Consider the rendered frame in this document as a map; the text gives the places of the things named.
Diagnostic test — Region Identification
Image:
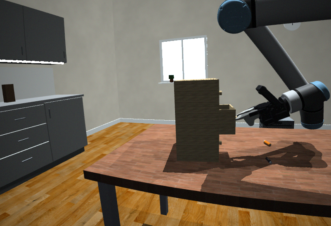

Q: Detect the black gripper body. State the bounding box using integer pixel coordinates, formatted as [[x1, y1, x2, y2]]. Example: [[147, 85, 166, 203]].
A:
[[255, 96, 290, 126]]

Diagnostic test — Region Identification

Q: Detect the wooden chest of drawers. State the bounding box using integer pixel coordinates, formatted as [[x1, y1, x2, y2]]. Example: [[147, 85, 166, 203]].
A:
[[174, 79, 219, 162]]

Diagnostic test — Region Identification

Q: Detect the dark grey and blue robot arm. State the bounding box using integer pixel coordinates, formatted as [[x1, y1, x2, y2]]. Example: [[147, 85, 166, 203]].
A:
[[217, 0, 331, 129]]

